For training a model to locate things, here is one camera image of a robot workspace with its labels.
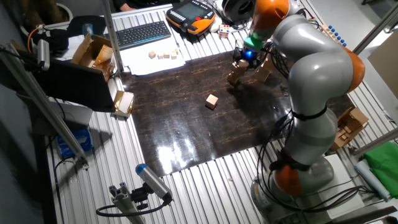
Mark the cardboard box with wooden pieces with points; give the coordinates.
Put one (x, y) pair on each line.
(349, 129)

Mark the dark marble pattern mat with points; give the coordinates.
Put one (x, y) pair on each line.
(186, 130)

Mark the white paper sheet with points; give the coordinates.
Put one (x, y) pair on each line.
(149, 67)

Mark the white gold foil box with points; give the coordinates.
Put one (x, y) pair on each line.
(123, 102)

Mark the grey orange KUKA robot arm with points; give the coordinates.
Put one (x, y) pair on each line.
(317, 68)

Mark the black computer keyboard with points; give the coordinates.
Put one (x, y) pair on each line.
(140, 34)

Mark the grey flat box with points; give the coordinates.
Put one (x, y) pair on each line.
(73, 113)

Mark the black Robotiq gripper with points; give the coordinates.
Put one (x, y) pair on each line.
(248, 56)

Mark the black orange teach pendant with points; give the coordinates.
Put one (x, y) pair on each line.
(189, 14)

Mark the white rounded object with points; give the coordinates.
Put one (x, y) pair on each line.
(215, 26)

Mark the white base board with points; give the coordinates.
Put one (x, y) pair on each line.
(345, 174)

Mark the open brown cardboard box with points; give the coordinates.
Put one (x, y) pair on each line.
(93, 56)

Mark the aluminium frame beam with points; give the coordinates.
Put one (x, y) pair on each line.
(376, 141)
(46, 109)

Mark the black sleeved forearm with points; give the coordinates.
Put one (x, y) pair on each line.
(118, 3)

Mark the colourful Rubik's cube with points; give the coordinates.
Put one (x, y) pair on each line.
(224, 31)

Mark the short aluminium profile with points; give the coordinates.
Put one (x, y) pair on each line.
(124, 202)

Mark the blue translucent cup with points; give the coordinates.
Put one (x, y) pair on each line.
(88, 29)

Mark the black filament spool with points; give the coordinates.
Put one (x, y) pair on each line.
(233, 11)

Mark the aluminium frame post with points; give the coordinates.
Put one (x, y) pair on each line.
(376, 29)
(112, 37)

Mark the silver camera with blue cap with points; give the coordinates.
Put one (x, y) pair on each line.
(152, 180)

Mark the blue plastic packet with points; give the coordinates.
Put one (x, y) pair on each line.
(74, 141)

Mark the black flat bar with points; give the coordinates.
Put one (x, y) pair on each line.
(363, 214)

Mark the black fabric bag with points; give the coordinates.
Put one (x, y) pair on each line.
(62, 34)

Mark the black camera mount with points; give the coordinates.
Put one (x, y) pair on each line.
(140, 196)

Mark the silver depth camera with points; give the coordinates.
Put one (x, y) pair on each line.
(43, 54)

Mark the brown cardboard panel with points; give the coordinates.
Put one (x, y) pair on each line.
(385, 65)

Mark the operator hand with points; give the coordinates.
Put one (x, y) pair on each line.
(127, 7)

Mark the white rolled sheet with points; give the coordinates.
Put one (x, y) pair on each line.
(371, 180)

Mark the wooden rack with blue caps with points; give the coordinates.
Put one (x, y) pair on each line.
(335, 34)

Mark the black flat panel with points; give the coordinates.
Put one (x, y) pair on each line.
(71, 84)

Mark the green cloth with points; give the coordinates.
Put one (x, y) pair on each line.
(384, 168)

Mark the green wrist mount adapter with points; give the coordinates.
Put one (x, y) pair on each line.
(253, 43)

